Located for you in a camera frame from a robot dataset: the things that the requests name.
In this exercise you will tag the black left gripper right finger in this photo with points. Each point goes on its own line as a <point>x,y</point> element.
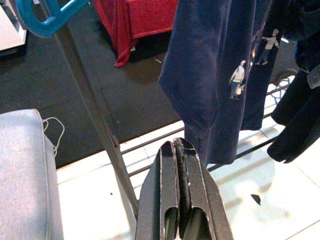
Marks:
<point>207,205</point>

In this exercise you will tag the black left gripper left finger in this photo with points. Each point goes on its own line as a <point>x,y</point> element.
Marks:
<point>152,200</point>

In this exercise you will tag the navy printed t-shirt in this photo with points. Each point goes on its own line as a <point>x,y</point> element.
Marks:
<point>200,62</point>

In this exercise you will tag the blue plastic hanger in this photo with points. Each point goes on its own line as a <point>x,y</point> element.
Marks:
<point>50,27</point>

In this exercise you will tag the small black scrap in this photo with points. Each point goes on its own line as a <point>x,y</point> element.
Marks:
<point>256,199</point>

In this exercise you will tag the black garment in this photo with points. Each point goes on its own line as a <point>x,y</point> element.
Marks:
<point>292,125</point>

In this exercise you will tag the grey padded bench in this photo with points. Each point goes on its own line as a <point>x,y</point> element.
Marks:
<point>22,175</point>

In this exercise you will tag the black metal clothes rack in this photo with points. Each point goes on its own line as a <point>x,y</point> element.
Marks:
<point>85,82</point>

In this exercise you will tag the blue denim shorts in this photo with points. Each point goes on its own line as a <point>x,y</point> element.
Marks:
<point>307,50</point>

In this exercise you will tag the white cabinet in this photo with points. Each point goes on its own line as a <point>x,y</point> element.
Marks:
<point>10,30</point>

